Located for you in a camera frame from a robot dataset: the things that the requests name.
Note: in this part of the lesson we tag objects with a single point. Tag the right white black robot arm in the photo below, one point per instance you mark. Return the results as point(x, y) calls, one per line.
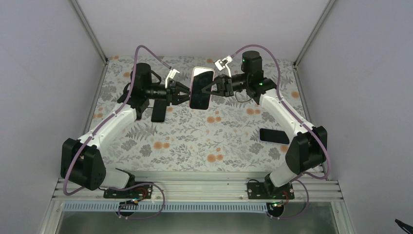
point(307, 143)

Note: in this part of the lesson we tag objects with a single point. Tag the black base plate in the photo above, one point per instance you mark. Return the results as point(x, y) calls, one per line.
point(140, 192)
point(262, 190)

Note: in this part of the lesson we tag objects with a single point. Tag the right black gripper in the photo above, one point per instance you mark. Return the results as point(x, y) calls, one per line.
point(223, 87)

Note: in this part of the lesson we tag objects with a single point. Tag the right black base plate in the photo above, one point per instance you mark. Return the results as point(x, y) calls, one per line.
point(262, 190)

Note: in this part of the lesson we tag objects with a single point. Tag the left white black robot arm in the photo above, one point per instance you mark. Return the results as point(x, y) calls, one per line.
point(82, 161)

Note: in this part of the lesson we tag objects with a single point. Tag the floral patterned table mat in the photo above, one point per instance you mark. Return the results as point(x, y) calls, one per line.
point(223, 138)

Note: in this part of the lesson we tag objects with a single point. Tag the grey slotted cable duct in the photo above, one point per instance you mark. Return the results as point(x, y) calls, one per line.
point(184, 207)

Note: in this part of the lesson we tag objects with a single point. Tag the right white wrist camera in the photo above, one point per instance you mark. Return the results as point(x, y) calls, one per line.
point(222, 64)

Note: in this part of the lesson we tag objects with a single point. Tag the right aluminium corner post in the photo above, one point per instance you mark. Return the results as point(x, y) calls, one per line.
point(314, 31)

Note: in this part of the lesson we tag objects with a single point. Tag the left aluminium corner post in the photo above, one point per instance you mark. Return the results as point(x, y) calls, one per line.
point(89, 31)

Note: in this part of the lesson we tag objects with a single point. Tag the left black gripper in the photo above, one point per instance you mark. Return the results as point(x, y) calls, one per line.
point(173, 95)

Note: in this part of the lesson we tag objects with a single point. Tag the cased black phone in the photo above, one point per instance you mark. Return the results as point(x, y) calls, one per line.
point(200, 88)
point(159, 111)
point(273, 136)

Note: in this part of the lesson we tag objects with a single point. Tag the black object bottom corner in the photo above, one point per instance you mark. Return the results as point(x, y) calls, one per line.
point(405, 227)

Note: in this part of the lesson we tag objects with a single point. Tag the aluminium corner post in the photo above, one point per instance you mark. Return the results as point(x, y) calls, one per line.
point(314, 31)
point(89, 31)

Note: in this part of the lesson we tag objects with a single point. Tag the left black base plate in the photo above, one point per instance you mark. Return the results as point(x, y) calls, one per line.
point(140, 192)

